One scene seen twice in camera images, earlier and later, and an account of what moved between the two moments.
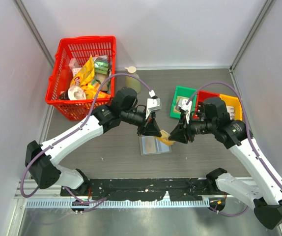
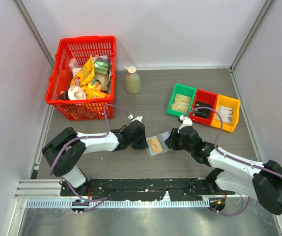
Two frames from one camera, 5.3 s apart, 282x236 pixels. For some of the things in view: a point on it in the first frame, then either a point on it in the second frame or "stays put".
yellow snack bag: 83,78 stays put
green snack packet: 101,65 stays put
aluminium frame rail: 29,186 stays put
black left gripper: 151,128 → 143,145
